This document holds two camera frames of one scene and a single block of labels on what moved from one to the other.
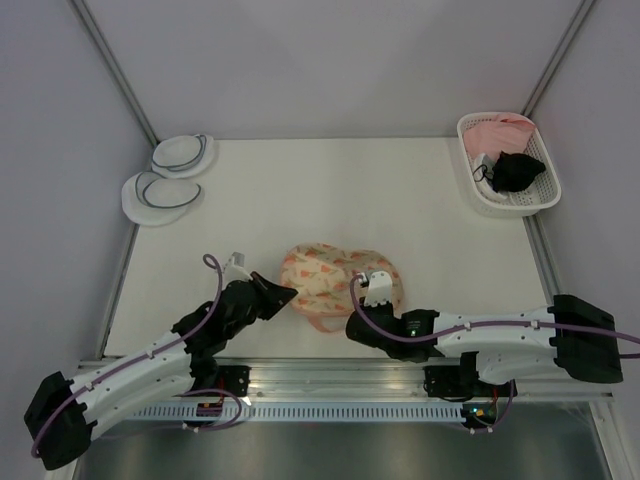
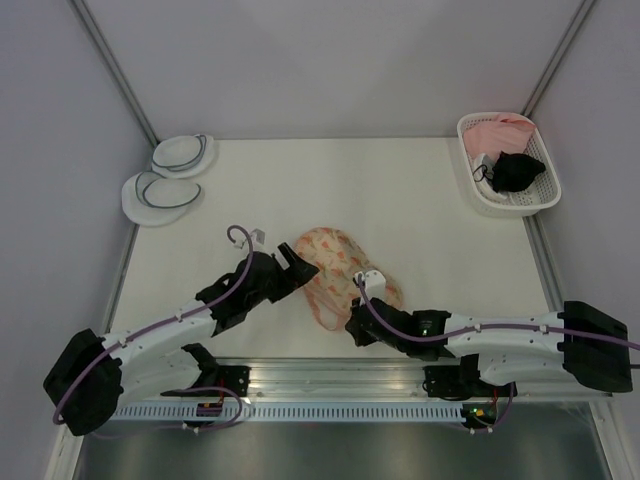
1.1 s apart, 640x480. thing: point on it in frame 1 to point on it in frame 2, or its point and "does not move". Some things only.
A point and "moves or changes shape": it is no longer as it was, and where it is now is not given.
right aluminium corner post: (557, 58) does not move
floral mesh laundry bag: (321, 274) moves or changes shape
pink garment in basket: (503, 133) does not move
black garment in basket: (513, 171) does not move
